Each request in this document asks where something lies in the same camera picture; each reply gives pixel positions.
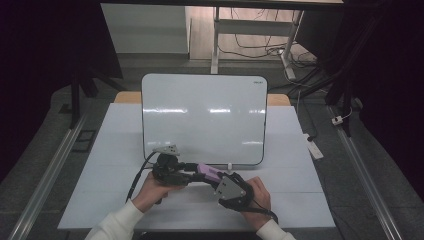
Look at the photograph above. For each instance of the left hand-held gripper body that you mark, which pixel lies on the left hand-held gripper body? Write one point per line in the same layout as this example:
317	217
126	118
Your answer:
166	170

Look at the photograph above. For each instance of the white power strip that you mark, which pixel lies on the white power strip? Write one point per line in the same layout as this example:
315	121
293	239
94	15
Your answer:
314	148

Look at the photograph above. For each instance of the person's right hand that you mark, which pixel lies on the person's right hand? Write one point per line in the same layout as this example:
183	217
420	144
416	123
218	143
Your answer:
261	200

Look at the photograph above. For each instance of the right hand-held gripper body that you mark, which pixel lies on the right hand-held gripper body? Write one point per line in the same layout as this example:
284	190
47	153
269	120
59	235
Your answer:
231	191

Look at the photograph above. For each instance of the light grey cabinet panel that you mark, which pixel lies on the light grey cabinet panel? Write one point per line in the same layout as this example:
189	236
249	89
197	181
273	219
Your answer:
143	30

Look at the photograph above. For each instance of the small white plug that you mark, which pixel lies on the small white plug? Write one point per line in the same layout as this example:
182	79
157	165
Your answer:
337	120

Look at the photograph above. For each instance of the person's left hand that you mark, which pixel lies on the person's left hand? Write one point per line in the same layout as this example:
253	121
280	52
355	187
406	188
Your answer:
150	193

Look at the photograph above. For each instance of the black curtain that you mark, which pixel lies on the black curtain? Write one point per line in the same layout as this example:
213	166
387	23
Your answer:
396	83
40	50

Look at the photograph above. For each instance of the white metal desk frame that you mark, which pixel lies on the white metal desk frame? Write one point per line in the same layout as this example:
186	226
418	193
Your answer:
253	27

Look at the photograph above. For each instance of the black tripod stand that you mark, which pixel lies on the black tripod stand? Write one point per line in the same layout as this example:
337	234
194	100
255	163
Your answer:
75	96

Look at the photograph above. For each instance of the white whiteboard foot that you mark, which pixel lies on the white whiteboard foot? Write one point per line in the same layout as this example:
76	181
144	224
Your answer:
229	166

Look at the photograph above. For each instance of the black metal stand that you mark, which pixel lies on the black metal stand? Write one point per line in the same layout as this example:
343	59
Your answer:
346	100

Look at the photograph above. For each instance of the white magnetic whiteboard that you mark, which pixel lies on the white magnetic whiteboard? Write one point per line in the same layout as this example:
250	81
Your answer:
200	126

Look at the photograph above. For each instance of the aluminium floor rail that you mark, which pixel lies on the aluminium floor rail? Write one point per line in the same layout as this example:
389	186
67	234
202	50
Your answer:
46	180
366	173

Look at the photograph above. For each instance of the purple whiteboard eraser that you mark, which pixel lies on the purple whiteboard eraser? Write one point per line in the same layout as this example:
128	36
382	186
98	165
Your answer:
208	171

